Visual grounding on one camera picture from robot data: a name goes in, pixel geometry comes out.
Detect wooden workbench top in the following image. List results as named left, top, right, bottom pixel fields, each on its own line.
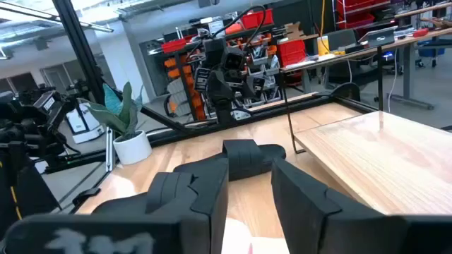
left=393, top=1, right=452, bottom=20

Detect yellow container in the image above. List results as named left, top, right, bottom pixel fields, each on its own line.
left=316, top=35, right=331, bottom=57

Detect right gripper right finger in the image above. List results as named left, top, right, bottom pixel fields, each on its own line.
left=270, top=157, right=452, bottom=254

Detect grey tablet on stand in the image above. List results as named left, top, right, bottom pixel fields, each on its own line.
left=358, top=26, right=399, bottom=49

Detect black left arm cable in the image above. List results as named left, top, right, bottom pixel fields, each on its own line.
left=210, top=4, right=268, bottom=51

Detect black slide sandal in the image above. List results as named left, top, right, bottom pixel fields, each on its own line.
left=172, top=139, right=287, bottom=181

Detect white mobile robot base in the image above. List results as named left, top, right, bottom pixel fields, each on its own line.
left=66, top=105, right=105, bottom=145

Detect green plant in white pot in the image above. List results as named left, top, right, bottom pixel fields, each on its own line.
left=83, top=81, right=153, bottom=166

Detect red storage bin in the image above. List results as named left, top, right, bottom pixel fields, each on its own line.
left=161, top=38, right=188, bottom=54
left=241, top=8, right=275, bottom=30

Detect white hanging cable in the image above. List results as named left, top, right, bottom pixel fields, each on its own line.
left=386, top=47, right=400, bottom=114

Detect wooden shelf black wire frame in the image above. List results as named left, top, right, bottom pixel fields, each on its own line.
left=280, top=45, right=452, bottom=217

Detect black office chair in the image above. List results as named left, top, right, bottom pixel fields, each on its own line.
left=323, top=28, right=363, bottom=84

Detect black background robot station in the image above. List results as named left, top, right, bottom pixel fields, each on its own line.
left=0, top=83, right=77, bottom=174

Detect red shelf bins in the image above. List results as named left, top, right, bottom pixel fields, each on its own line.
left=336, top=0, right=391, bottom=30

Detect brown cardboard box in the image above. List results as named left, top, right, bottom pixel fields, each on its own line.
left=282, top=21, right=309, bottom=42

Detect black aluminium table frame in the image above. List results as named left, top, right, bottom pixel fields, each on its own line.
left=33, top=0, right=379, bottom=216

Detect black case yellow stripe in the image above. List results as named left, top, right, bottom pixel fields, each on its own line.
left=0, top=151, right=61, bottom=241

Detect metal rack with orange bins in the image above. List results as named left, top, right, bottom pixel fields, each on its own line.
left=160, top=10, right=308, bottom=121

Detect blue container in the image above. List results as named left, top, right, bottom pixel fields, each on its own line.
left=417, top=38, right=446, bottom=68

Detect wooden desk grey legs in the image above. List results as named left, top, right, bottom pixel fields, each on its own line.
left=280, top=27, right=452, bottom=111

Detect silver metal rail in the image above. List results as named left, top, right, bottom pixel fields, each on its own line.
left=105, top=126, right=115, bottom=174

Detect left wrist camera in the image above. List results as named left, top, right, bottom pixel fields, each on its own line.
left=222, top=47, right=247, bottom=72

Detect pink slide sandal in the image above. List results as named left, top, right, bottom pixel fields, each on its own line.
left=221, top=217, right=291, bottom=254

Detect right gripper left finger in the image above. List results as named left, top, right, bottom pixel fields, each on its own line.
left=0, top=158, right=230, bottom=254

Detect yellow hanging cable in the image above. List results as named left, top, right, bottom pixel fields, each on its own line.
left=319, top=0, right=326, bottom=37

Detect stacked red storage bins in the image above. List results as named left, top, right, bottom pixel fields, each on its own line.
left=276, top=39, right=307, bottom=68

